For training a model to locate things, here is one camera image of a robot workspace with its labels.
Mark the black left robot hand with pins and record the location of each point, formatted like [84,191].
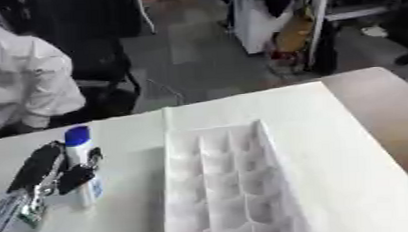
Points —
[34,167]

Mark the white bottle with blue cap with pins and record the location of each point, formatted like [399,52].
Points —
[82,151]

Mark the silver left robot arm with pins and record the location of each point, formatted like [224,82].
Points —
[13,222]

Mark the white box with compartments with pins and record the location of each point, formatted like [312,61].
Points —
[222,183]

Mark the person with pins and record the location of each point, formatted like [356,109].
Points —
[18,77]

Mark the black office chair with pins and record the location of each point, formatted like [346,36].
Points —
[99,63]

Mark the white metal rack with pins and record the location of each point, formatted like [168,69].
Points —
[336,17]

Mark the white cabinet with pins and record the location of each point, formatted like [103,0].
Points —
[258,21]

